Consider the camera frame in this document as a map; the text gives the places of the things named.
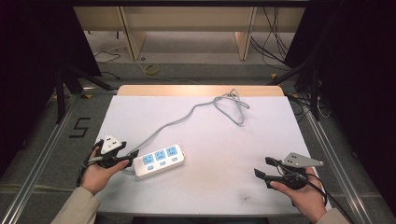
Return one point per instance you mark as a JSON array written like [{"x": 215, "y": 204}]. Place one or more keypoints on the black metal stand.
[
  {"x": 70, "y": 81},
  {"x": 306, "y": 77}
]

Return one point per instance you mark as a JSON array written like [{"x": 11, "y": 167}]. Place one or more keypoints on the white table cover sheet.
[{"x": 218, "y": 149}]

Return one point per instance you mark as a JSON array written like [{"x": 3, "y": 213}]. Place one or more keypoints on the person's right hand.
[{"x": 306, "y": 199}]

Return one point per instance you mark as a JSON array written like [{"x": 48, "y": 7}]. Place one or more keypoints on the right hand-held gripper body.
[{"x": 294, "y": 174}]

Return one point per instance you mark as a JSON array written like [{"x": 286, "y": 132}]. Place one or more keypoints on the person's left hand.
[{"x": 98, "y": 175}]

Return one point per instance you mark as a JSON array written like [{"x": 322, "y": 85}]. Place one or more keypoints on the white power strip blue sockets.
[{"x": 159, "y": 160}]

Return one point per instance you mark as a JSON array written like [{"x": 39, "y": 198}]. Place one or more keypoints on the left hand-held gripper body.
[{"x": 109, "y": 145}]

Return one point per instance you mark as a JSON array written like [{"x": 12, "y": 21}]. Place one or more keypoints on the dark curtain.
[
  {"x": 34, "y": 62},
  {"x": 358, "y": 77}
]

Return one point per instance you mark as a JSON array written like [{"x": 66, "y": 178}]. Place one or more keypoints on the light wooden desk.
[{"x": 190, "y": 20}]

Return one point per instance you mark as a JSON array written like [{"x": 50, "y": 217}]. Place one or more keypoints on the yellow tape roll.
[{"x": 151, "y": 69}]

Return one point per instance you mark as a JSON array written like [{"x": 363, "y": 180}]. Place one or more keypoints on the aluminium floor rail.
[
  {"x": 34, "y": 171},
  {"x": 339, "y": 174}
]

